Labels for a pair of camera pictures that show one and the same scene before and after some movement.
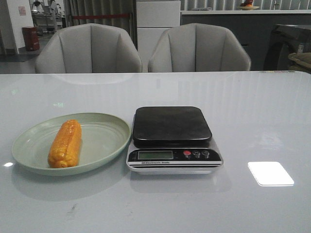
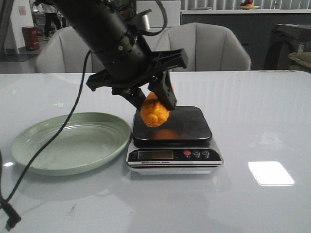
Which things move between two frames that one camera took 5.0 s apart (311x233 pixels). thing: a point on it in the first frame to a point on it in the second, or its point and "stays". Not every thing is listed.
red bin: [31, 38] stays
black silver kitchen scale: [172, 140] stays
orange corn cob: [65, 147] to [153, 112]
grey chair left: [89, 48] stays
